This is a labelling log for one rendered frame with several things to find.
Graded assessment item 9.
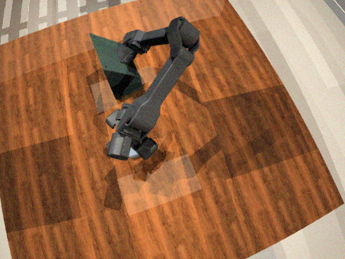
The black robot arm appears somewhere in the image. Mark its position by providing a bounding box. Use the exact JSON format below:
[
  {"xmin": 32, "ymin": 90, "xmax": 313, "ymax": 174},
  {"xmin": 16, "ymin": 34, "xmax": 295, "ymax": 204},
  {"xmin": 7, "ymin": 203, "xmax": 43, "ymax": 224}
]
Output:
[{"xmin": 106, "ymin": 16, "xmax": 200, "ymax": 161}]

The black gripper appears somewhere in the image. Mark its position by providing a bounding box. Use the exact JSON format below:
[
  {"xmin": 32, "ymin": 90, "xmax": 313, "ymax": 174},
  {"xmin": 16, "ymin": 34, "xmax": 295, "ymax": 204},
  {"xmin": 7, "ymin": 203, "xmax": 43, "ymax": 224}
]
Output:
[{"xmin": 105, "ymin": 109, "xmax": 158, "ymax": 160}]

